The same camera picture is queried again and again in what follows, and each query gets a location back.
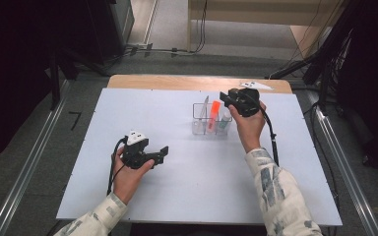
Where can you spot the dark cabinet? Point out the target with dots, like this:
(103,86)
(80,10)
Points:
(111,26)

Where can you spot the white green glue stick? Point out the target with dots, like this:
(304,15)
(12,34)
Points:
(224,120)

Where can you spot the person's right hand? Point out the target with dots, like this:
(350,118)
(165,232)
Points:
(249,131)

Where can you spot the orange highlighter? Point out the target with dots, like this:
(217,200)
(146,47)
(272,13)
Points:
(214,114)

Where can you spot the person's left hand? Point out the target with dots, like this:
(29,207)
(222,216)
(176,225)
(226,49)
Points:
(128,183)

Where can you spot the black tripod stand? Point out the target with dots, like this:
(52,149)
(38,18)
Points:
(55,82)

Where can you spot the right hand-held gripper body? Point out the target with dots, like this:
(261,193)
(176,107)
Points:
(246,101)

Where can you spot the wooden table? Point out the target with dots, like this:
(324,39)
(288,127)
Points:
(177,82)

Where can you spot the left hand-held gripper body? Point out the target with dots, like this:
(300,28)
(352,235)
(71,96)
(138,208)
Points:
(136,154)

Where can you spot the aluminium floor rail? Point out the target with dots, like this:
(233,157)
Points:
(29,170)
(344,170)

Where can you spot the light wooden bench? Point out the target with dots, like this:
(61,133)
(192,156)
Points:
(259,13)

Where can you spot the silver pen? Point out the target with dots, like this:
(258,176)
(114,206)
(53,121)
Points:
(204,111)

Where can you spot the clear plastic pen organiser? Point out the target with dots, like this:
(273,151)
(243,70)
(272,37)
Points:
(198,126)

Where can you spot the white board sheet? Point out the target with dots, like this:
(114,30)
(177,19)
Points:
(193,183)

